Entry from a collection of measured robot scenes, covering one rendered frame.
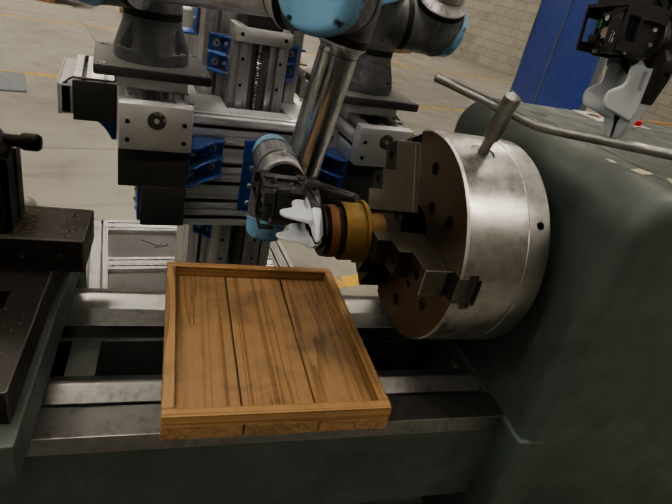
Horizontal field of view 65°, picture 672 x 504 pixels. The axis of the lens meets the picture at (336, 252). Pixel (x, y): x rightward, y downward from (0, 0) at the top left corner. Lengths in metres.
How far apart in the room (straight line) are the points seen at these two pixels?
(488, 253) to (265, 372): 0.35
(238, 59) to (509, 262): 0.85
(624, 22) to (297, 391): 0.60
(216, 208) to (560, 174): 0.81
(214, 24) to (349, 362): 0.89
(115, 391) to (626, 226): 0.68
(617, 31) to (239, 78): 0.87
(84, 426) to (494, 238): 0.56
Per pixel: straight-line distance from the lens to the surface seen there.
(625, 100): 0.75
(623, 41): 0.71
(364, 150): 1.22
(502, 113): 0.72
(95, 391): 0.79
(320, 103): 1.03
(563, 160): 0.82
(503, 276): 0.72
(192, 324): 0.86
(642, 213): 0.72
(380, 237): 0.73
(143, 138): 1.10
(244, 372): 0.78
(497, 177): 0.73
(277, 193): 0.78
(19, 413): 0.69
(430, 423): 0.83
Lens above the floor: 1.41
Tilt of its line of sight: 28 degrees down
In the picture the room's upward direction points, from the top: 13 degrees clockwise
